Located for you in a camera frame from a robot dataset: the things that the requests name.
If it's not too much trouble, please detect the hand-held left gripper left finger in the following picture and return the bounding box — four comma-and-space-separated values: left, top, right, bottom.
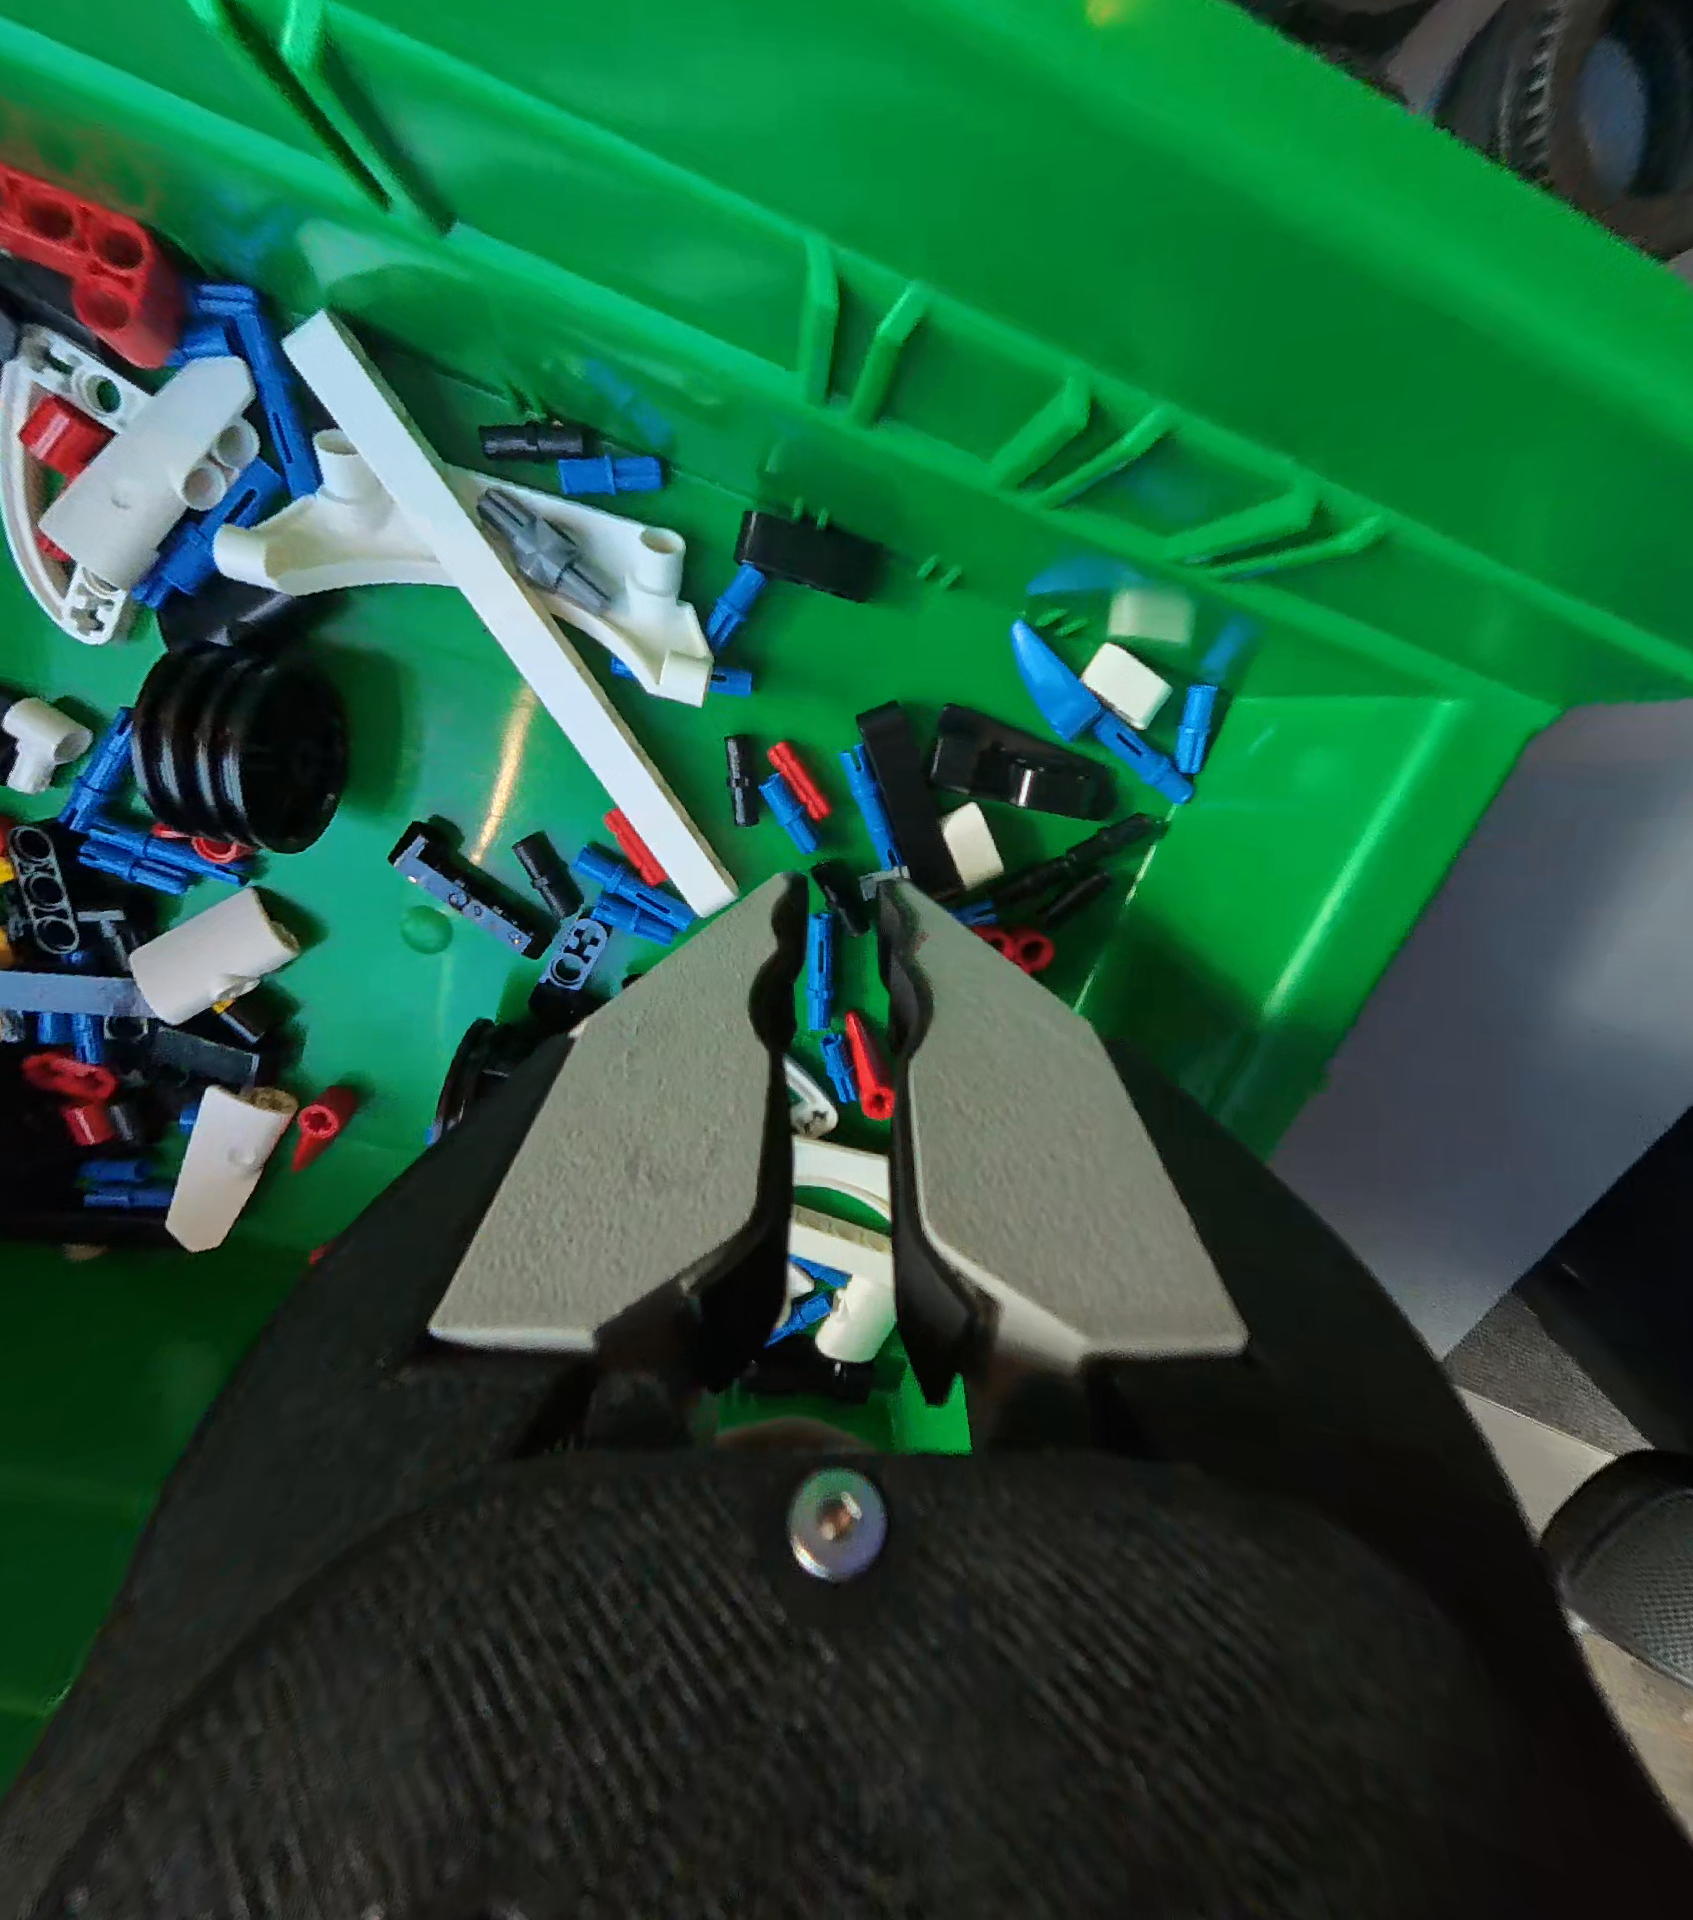
427, 873, 810, 1390

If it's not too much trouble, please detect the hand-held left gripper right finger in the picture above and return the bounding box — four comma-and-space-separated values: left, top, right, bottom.
877, 877, 1250, 1404

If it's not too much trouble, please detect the pile of small toy bricks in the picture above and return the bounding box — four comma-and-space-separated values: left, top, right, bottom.
0, 120, 1240, 1374

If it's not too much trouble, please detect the green plastic storage bin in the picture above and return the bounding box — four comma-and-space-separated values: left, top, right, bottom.
0, 0, 1693, 1727

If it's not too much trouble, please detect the black ribbed rubber piece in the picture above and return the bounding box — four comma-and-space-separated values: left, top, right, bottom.
132, 642, 354, 854

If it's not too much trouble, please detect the long white panel piece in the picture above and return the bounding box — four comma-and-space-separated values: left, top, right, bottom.
283, 311, 741, 917

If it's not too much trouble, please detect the black mesh shoe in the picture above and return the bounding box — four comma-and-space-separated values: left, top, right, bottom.
1544, 1446, 1693, 1727

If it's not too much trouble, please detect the red angled holed beam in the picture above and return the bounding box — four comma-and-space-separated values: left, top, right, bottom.
0, 120, 188, 369

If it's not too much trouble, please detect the white curved frame piece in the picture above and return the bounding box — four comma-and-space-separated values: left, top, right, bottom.
0, 331, 158, 647

